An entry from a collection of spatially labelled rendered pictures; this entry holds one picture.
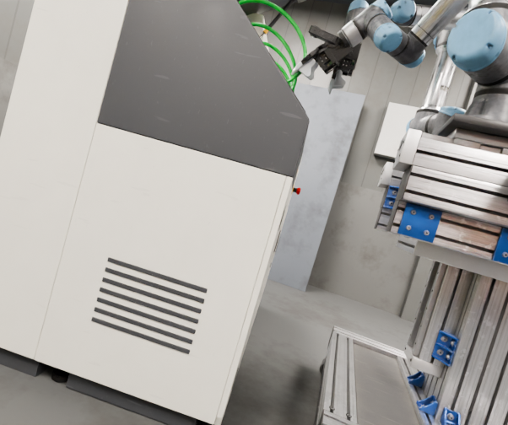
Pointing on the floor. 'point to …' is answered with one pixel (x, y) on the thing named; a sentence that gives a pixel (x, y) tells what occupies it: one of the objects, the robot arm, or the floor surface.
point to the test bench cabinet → (160, 277)
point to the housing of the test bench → (39, 174)
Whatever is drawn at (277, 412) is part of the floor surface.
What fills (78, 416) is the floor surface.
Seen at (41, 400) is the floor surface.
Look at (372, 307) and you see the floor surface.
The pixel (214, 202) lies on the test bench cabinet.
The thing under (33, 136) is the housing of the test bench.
